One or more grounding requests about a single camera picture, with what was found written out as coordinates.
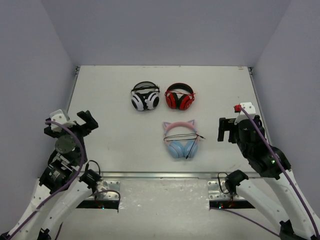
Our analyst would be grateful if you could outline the left metal base bracket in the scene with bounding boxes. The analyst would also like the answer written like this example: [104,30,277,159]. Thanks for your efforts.
[95,179,121,201]

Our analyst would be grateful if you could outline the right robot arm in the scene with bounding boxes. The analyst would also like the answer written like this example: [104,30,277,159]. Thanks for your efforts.
[217,115,320,240]

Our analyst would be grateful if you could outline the pink blue cat-ear headphones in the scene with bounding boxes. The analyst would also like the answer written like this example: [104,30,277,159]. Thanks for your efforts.
[163,119,202,160]

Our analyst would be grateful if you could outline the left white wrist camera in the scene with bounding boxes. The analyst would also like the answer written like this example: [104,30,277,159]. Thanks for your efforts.
[49,109,76,128]

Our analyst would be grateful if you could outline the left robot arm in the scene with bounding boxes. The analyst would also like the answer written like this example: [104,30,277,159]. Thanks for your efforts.
[0,109,102,240]

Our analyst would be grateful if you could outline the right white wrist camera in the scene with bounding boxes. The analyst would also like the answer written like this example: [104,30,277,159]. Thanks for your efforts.
[234,102,256,125]

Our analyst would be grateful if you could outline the black headphone cable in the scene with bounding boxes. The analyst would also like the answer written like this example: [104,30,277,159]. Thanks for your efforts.
[163,133,208,160]

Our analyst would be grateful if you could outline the metal table edge rail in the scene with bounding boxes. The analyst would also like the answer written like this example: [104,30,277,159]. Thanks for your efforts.
[100,171,231,180]

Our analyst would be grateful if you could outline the red black headphones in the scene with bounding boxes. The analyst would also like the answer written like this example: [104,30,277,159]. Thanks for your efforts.
[164,82,195,111]

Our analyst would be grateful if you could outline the metal base bracket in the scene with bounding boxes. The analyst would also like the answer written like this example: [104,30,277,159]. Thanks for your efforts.
[207,179,230,201]
[95,179,121,201]

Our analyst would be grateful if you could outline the right metal base bracket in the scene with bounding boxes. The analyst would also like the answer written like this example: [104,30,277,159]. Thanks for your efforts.
[207,179,230,201]

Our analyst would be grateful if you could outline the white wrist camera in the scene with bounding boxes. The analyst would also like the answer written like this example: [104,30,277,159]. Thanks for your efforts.
[49,109,76,128]
[234,102,256,125]

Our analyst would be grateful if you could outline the white black headphones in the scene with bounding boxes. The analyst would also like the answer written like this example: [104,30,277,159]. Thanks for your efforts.
[130,81,160,111]

